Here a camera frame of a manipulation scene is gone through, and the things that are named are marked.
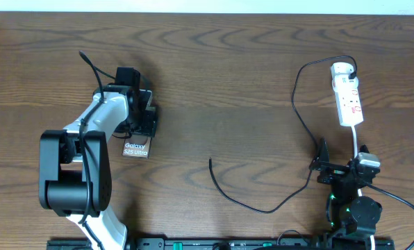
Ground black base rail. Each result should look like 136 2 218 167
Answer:
46 237 395 250

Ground white power strip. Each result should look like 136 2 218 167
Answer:
332 74 363 127

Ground white USB charger adapter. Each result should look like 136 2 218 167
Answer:
330 62 358 84

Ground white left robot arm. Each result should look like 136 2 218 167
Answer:
38 85 156 249

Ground black charger cable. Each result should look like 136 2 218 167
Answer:
208 55 358 214

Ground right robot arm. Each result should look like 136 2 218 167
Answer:
309 139 382 242

